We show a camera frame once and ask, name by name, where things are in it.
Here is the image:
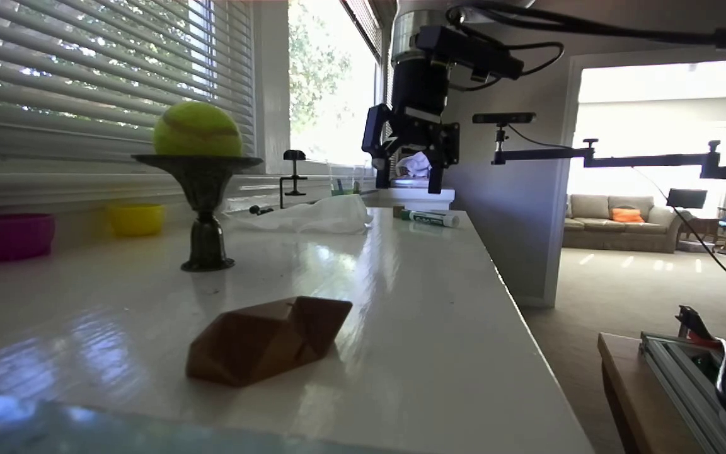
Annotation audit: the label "yellow-green tennis ball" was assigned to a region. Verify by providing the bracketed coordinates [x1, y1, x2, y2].
[150, 101, 247, 159]

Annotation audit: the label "black clamp stand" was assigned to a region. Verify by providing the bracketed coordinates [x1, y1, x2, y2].
[278, 146, 309, 210]

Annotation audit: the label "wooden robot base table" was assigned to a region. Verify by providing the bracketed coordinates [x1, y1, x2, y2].
[595, 331, 726, 454]

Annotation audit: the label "white window blinds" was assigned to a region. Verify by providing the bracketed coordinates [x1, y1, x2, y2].
[0, 0, 259, 164]

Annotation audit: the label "faceted brown wooden block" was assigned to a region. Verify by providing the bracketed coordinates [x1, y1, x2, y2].
[184, 292, 355, 392]

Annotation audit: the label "green marker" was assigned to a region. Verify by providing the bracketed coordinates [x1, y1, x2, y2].
[391, 207, 452, 231]

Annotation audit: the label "grey sofa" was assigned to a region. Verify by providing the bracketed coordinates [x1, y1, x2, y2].
[561, 191, 685, 255]

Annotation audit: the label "red black clamp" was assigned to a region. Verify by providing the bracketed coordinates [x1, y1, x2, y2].
[672, 302, 726, 359]

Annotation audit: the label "black monitor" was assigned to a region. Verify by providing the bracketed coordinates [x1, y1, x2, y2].
[666, 188, 709, 212]

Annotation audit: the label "dark metal goblet stand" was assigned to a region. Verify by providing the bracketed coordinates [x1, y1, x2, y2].
[131, 152, 264, 275]

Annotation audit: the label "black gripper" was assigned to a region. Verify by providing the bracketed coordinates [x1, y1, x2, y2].
[361, 59, 463, 198]

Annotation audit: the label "black stereo camera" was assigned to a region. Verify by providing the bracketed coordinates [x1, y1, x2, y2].
[470, 111, 540, 130]

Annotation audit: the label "thin black camera cable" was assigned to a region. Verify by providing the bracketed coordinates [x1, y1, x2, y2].
[652, 181, 726, 309]

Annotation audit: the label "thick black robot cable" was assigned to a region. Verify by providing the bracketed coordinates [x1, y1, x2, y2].
[447, 0, 726, 94]

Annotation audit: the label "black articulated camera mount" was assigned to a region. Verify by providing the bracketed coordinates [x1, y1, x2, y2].
[489, 123, 726, 181]

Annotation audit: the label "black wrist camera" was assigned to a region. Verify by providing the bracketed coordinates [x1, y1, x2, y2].
[415, 24, 526, 83]

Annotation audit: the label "orange cushion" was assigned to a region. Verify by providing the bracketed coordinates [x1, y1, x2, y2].
[609, 207, 648, 228]

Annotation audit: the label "pink bowl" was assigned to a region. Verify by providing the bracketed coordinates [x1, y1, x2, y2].
[0, 212, 57, 265]

